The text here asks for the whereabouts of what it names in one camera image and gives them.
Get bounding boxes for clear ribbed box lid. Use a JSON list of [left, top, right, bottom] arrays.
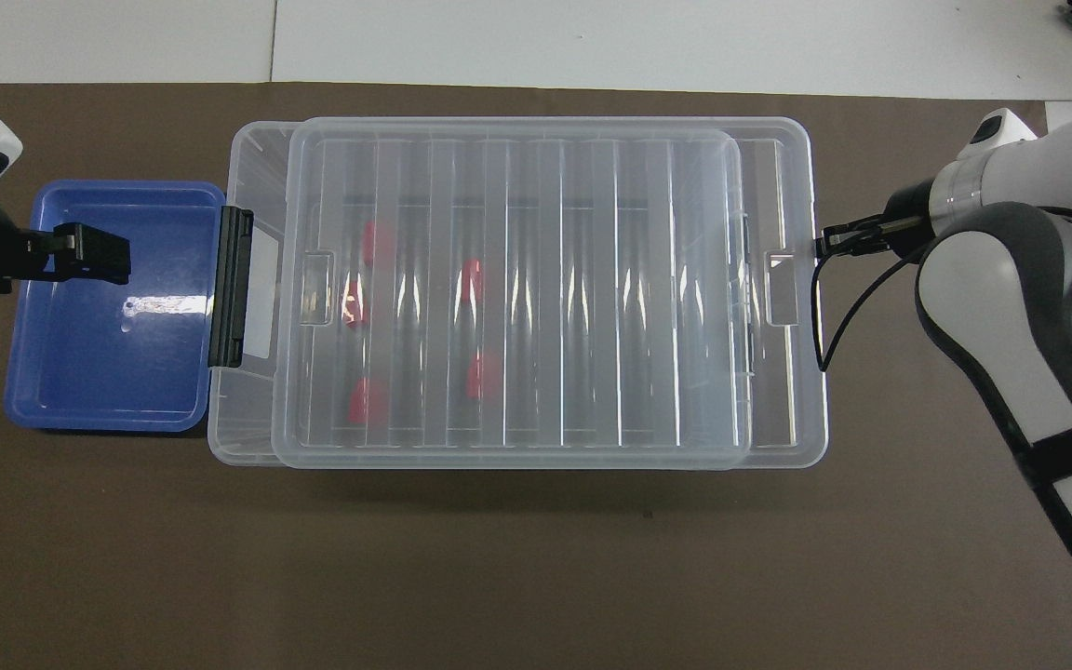
[[208, 120, 754, 472]]

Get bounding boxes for black cable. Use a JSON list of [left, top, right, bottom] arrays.
[[810, 237, 928, 373]]

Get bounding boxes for black box latch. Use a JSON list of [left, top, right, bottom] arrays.
[[208, 206, 255, 369]]

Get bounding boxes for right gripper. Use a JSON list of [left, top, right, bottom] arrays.
[[865, 181, 934, 255]]

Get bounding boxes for blue plastic tray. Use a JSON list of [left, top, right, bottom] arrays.
[[3, 179, 229, 435]]

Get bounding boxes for clear ribbed plastic lid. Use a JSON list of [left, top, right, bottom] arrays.
[[272, 115, 831, 472]]

